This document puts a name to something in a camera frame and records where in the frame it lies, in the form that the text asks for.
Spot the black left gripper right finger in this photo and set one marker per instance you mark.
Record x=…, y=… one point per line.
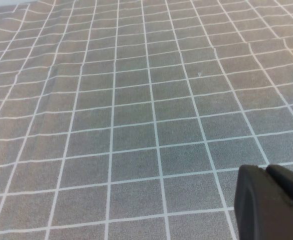
x=290, y=185

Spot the grey white-grid tablecloth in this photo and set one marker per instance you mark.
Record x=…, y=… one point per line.
x=126, y=120

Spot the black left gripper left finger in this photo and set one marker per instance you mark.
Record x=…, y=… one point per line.
x=259, y=212

